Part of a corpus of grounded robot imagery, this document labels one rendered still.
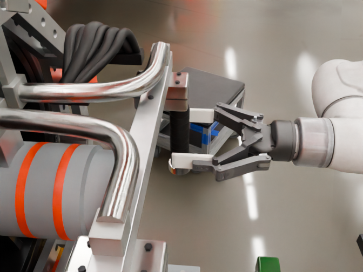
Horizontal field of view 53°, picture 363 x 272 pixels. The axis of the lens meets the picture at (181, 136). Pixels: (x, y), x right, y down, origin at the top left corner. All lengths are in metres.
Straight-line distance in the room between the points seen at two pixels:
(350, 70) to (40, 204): 0.61
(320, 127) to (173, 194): 1.12
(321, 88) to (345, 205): 1.07
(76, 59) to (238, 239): 1.17
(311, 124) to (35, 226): 0.46
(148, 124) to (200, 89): 1.32
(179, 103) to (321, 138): 0.25
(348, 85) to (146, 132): 0.46
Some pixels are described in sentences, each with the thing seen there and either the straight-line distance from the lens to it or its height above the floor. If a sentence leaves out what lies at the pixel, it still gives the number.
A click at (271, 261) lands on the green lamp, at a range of 0.72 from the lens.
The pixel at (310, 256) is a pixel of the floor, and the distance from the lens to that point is 1.58.
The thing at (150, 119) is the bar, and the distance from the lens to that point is 0.46.
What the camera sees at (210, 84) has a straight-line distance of 1.81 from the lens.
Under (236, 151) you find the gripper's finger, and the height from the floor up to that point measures 0.84.
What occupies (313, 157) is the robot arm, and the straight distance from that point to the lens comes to 0.67.
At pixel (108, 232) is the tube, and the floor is 1.00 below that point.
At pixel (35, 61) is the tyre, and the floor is 0.92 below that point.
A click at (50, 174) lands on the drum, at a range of 0.51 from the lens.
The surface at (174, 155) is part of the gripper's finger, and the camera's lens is 0.61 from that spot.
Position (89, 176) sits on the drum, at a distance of 0.50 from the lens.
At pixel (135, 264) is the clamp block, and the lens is 0.36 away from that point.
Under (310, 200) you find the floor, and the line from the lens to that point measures 1.77.
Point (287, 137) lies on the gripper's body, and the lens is 0.65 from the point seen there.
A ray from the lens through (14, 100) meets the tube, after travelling 0.51.
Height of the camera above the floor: 1.25
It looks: 38 degrees down
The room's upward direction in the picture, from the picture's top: straight up
